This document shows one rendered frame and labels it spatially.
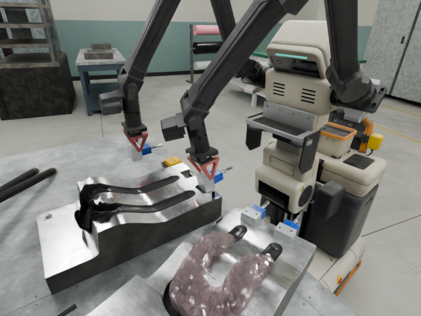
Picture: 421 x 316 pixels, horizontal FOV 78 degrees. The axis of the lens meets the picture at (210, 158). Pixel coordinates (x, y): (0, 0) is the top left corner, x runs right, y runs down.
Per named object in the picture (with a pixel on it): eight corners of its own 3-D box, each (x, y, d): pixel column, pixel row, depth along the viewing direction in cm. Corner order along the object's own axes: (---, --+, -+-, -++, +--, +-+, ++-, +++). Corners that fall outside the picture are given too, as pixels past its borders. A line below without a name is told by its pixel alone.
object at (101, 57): (121, 86, 586) (115, 42, 542) (133, 111, 431) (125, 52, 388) (88, 88, 562) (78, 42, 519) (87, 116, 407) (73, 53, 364)
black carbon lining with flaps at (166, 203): (176, 178, 95) (175, 155, 91) (199, 201, 84) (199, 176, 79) (72, 212, 78) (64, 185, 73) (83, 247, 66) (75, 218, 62)
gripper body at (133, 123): (130, 136, 90) (127, 115, 87) (121, 126, 98) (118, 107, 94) (148, 131, 93) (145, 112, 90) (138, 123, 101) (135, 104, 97)
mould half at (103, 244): (183, 181, 106) (182, 152, 99) (221, 217, 87) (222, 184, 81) (42, 229, 81) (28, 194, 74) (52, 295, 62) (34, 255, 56)
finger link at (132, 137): (133, 156, 94) (129, 132, 90) (126, 148, 99) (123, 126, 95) (150, 152, 98) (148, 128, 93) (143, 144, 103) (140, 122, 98)
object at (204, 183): (229, 171, 93) (227, 158, 91) (237, 175, 89) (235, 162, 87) (198, 187, 88) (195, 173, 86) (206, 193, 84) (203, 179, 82)
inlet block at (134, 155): (160, 148, 108) (159, 136, 105) (165, 152, 104) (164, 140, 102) (129, 156, 102) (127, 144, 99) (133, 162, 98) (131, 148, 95)
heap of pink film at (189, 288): (223, 229, 74) (224, 208, 70) (281, 263, 64) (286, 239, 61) (152, 296, 56) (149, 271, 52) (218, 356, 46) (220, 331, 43)
